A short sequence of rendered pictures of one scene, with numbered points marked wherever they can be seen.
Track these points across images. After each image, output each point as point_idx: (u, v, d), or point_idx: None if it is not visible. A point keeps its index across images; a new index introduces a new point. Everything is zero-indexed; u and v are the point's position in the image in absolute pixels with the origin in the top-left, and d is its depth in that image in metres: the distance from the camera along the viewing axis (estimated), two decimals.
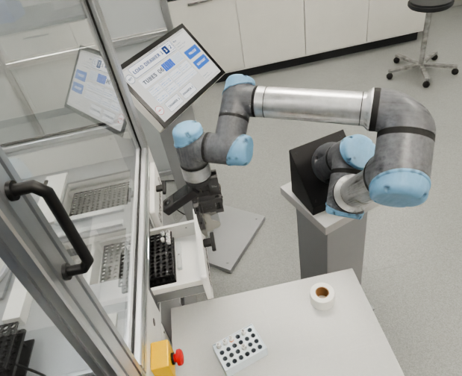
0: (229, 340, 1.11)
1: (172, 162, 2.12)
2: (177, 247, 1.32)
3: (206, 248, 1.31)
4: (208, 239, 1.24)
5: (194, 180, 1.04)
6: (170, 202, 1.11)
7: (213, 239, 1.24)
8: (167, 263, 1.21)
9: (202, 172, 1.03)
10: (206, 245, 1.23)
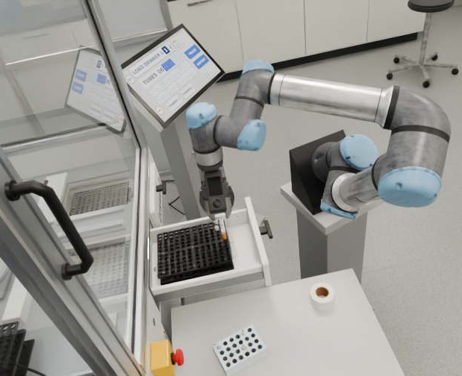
0: (222, 236, 1.24)
1: (172, 162, 2.12)
2: (229, 236, 1.33)
3: None
4: (264, 227, 1.24)
5: (222, 154, 1.06)
6: (219, 198, 1.05)
7: (269, 227, 1.24)
8: (225, 251, 1.21)
9: None
10: (262, 232, 1.23)
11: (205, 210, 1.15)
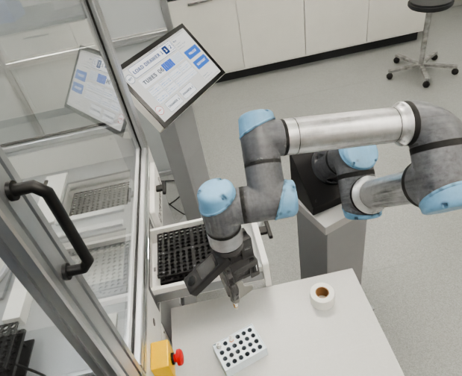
0: (229, 340, 1.11)
1: (172, 162, 2.12)
2: None
3: None
4: (264, 227, 1.24)
5: (229, 249, 0.84)
6: (196, 280, 0.89)
7: (269, 227, 1.24)
8: None
9: (238, 237, 0.84)
10: (262, 232, 1.23)
11: (221, 279, 0.99)
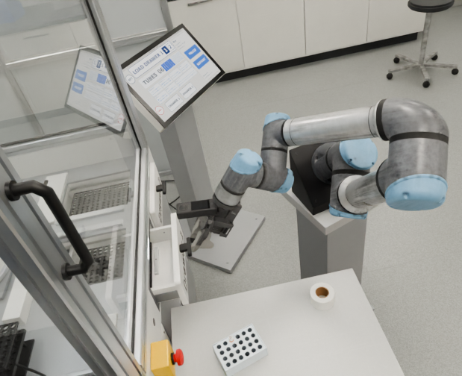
0: (229, 340, 1.11)
1: (172, 162, 2.12)
2: (154, 252, 1.32)
3: (183, 254, 1.31)
4: (184, 245, 1.24)
5: (227, 201, 1.10)
6: (187, 208, 1.13)
7: (189, 245, 1.23)
8: None
9: (237, 198, 1.10)
10: (182, 250, 1.23)
11: (195, 224, 1.24)
